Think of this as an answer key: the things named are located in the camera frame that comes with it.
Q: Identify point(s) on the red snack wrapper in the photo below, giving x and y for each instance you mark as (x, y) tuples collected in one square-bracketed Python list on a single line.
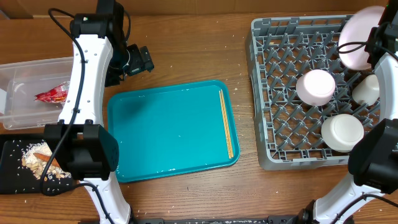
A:
[(57, 94)]

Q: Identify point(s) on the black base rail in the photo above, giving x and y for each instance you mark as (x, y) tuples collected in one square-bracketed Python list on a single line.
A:
[(276, 219)]

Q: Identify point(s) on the orange carrot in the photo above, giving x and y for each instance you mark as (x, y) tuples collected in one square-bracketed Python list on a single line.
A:
[(44, 158)]

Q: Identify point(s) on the large white plate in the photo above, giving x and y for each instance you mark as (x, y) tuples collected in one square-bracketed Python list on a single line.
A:
[(358, 29)]

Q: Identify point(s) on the clear plastic bin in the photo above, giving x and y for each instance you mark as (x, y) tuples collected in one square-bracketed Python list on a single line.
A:
[(21, 81)]

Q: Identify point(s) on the pale green bowl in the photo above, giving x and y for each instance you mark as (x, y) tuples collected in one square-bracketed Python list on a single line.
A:
[(342, 132)]

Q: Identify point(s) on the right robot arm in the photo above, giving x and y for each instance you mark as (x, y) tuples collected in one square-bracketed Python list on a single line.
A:
[(372, 164)]

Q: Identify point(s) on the teal plastic tray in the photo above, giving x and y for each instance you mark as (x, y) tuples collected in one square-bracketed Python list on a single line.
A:
[(173, 130)]

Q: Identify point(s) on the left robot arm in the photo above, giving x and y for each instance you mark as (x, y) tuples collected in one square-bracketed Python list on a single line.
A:
[(78, 141)]

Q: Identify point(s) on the small white plate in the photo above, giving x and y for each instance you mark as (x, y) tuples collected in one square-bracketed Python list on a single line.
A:
[(316, 87)]

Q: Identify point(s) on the grey dishwasher rack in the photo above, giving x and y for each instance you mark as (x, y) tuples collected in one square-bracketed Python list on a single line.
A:
[(288, 131)]

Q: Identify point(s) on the rice and peanut scraps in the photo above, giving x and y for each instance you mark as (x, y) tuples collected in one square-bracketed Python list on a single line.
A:
[(36, 167)]

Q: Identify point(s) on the white upturned cup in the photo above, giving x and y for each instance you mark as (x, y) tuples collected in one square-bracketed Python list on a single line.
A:
[(367, 92)]

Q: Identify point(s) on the black waste tray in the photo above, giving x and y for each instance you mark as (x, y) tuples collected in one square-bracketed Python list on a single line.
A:
[(18, 180)]

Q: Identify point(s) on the wooden chopstick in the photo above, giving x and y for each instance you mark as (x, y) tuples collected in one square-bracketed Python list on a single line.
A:
[(225, 124), (228, 124)]

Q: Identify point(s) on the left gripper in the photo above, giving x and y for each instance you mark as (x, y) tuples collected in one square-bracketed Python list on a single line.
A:
[(141, 60)]

